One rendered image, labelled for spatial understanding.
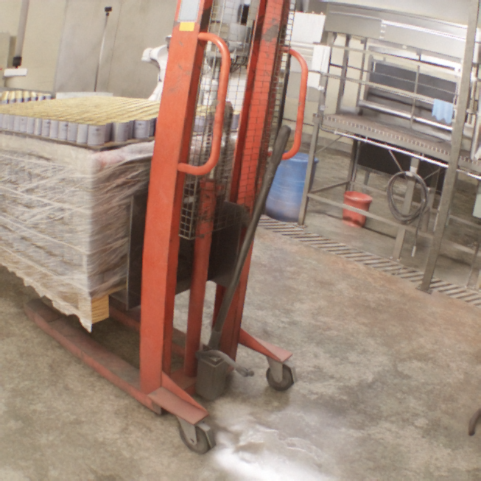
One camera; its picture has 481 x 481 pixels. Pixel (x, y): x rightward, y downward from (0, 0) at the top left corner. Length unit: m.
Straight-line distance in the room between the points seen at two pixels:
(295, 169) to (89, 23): 3.24
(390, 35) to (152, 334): 3.30
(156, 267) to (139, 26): 4.03
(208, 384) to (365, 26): 3.33
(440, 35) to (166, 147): 3.04
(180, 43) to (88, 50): 4.56
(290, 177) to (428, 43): 1.95
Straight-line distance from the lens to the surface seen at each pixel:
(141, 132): 1.98
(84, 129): 1.87
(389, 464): 2.29
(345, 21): 4.63
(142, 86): 5.47
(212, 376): 2.27
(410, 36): 4.41
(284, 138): 1.83
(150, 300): 2.00
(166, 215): 1.83
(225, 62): 1.64
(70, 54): 6.62
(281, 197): 4.96
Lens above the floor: 1.51
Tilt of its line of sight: 21 degrees down
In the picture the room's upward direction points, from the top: 9 degrees clockwise
